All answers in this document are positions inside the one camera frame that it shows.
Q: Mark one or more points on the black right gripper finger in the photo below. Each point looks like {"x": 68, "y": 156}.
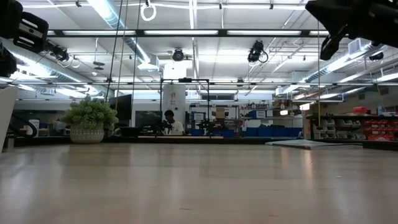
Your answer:
{"x": 331, "y": 46}
{"x": 332, "y": 15}

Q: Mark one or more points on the white column with signs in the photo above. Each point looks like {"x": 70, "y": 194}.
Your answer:
{"x": 174, "y": 96}

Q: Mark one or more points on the black background rig frame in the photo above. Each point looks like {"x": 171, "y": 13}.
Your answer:
{"x": 185, "y": 80}

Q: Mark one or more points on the black ceiling-mounted camera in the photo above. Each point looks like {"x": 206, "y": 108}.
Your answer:
{"x": 178, "y": 54}
{"x": 59, "y": 53}
{"x": 256, "y": 51}

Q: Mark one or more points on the green plant in woven pot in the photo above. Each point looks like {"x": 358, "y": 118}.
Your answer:
{"x": 87, "y": 133}

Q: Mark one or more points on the shelf with red bins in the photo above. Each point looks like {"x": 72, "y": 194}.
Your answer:
{"x": 376, "y": 127}

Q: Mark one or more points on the thin vertical pole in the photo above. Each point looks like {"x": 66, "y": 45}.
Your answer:
{"x": 318, "y": 93}

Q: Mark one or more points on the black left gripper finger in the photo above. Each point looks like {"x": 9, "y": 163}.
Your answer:
{"x": 6, "y": 62}

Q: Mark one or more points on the black monitor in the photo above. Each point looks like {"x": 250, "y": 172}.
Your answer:
{"x": 124, "y": 109}

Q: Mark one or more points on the black overhead light bar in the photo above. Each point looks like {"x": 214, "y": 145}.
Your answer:
{"x": 222, "y": 32}

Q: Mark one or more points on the person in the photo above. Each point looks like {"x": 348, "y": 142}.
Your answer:
{"x": 175, "y": 127}

